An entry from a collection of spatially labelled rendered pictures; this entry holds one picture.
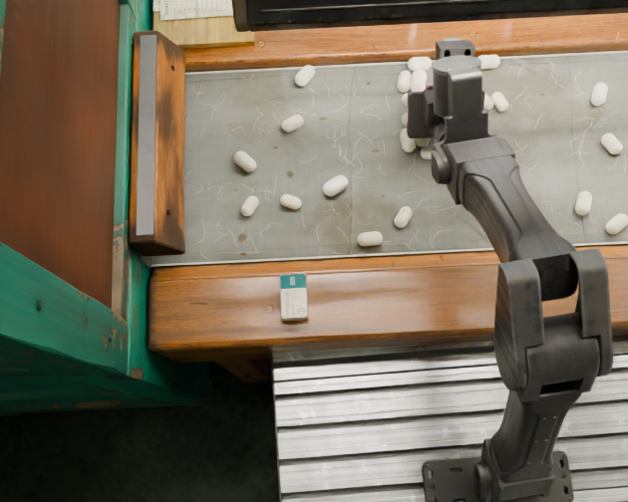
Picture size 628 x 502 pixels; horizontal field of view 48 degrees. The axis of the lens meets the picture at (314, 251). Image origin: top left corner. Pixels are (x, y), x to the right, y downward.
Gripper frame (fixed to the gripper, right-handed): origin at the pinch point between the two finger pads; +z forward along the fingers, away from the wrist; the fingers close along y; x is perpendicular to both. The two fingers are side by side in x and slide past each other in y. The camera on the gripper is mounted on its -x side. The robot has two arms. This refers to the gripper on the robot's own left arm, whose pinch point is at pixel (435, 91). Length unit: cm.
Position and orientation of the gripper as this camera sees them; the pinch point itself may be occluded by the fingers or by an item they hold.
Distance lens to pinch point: 106.9
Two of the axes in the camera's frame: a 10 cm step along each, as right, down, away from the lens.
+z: -0.2, -5.4, 8.4
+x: 0.5, 8.4, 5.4
